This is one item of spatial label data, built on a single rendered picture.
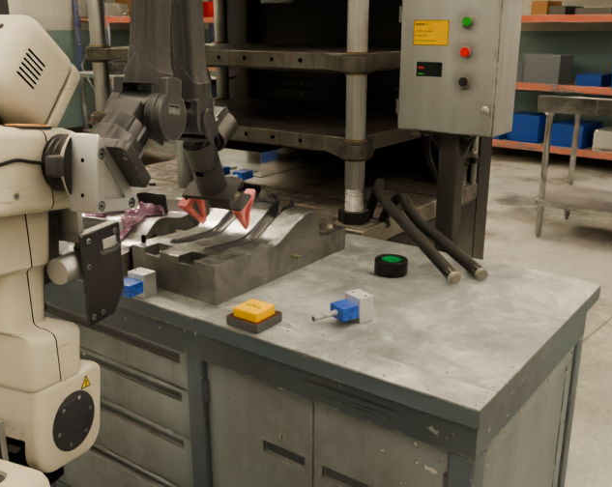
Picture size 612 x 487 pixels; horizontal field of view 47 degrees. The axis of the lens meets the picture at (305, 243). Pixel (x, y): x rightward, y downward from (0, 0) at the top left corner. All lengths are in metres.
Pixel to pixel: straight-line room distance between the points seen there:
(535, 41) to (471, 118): 6.30
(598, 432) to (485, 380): 1.55
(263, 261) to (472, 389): 0.62
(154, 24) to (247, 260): 0.62
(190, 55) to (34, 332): 0.52
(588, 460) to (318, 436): 1.34
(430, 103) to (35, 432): 1.40
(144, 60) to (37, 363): 0.50
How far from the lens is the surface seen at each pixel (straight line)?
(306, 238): 1.74
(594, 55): 8.10
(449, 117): 2.10
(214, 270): 1.50
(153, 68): 1.14
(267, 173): 2.45
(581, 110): 4.73
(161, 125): 1.12
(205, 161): 1.30
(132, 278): 1.60
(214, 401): 1.63
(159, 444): 1.84
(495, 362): 1.32
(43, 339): 1.21
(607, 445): 2.72
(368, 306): 1.43
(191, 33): 1.25
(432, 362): 1.29
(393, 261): 1.70
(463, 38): 2.07
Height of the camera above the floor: 1.37
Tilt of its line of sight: 17 degrees down
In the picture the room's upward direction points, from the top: straight up
